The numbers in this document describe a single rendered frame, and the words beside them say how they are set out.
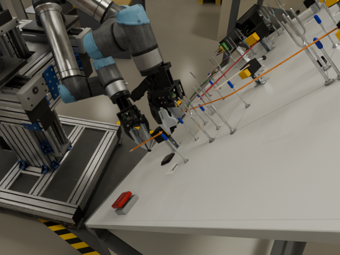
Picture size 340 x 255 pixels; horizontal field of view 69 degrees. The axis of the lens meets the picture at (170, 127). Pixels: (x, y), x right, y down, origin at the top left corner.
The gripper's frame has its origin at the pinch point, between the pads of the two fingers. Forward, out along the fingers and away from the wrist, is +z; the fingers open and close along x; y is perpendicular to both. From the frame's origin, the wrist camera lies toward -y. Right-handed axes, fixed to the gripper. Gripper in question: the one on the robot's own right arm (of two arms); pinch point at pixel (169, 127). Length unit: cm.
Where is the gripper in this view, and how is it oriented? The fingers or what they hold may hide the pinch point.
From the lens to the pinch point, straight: 77.6
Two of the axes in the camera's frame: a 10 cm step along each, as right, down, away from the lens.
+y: 8.3, -0.5, -5.6
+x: 4.4, -5.6, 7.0
